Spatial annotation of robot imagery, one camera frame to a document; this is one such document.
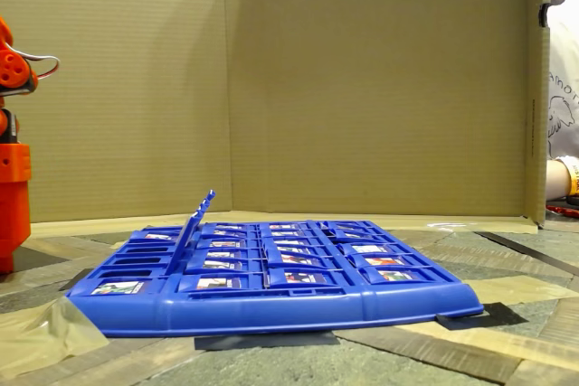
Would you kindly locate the orange SO-100 robot arm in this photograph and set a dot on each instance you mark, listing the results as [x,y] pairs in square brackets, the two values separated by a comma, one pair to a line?
[13,205]

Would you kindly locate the blue flip tile Lucia card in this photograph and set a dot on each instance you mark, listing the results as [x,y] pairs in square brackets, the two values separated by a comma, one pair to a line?
[181,246]

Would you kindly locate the large brown cardboard box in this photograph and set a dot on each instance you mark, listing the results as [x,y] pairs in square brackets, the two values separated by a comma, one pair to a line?
[362,87]

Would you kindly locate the blue plastic guessing game board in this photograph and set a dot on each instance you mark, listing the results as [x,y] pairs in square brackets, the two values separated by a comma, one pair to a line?
[271,309]

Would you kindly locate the black tape piece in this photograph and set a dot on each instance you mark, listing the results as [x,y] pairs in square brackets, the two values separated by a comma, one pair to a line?
[74,281]

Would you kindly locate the long black tape strip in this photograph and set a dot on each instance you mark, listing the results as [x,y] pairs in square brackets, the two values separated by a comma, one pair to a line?
[534,256]

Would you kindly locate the flat brown packing tape patch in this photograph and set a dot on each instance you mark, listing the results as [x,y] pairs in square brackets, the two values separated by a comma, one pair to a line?
[520,290]

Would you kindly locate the red patterned object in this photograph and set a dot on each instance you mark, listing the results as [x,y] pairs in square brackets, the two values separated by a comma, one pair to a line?
[563,211]

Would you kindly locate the small black object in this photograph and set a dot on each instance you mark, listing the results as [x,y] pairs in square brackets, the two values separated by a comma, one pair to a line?
[573,200]

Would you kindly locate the person in white printed T-shirt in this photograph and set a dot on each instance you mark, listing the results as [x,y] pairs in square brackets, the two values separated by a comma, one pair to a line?
[565,65]

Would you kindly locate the crumpled brown packing tape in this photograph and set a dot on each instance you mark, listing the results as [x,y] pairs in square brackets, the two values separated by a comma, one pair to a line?
[40,341]

